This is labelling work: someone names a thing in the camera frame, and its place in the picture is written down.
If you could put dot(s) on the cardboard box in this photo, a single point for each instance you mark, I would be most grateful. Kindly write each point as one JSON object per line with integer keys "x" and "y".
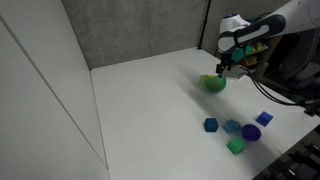
{"x": 268, "y": 53}

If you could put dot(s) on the green bowl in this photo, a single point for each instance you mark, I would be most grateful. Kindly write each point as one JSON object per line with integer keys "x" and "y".
{"x": 216, "y": 85}

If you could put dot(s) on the light blue block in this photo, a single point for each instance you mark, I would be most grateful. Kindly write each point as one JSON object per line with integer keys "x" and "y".
{"x": 232, "y": 126}

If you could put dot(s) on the black stand pole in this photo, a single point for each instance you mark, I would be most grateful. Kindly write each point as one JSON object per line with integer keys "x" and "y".
{"x": 204, "y": 25}

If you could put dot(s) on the bright blue cube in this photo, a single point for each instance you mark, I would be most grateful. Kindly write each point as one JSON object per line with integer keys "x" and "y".
{"x": 264, "y": 118}

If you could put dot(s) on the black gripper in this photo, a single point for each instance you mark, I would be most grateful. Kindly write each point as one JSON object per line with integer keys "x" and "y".
{"x": 226, "y": 61}

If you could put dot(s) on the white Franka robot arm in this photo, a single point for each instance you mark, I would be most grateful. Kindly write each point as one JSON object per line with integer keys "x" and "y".
{"x": 266, "y": 28}

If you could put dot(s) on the purple ball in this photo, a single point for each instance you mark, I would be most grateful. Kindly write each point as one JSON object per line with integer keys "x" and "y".
{"x": 251, "y": 132}

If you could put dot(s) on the green cube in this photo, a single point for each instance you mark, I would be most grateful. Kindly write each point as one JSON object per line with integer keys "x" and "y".
{"x": 236, "y": 145}

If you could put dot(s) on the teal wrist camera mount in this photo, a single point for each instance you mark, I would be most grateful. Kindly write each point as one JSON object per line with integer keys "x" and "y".
{"x": 240, "y": 54}

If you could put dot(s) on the black perforated base board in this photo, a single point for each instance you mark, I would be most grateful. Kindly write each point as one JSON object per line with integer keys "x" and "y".
{"x": 293, "y": 160}

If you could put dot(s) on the dark blue cube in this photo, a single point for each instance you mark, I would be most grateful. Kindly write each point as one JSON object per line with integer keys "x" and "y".
{"x": 211, "y": 124}

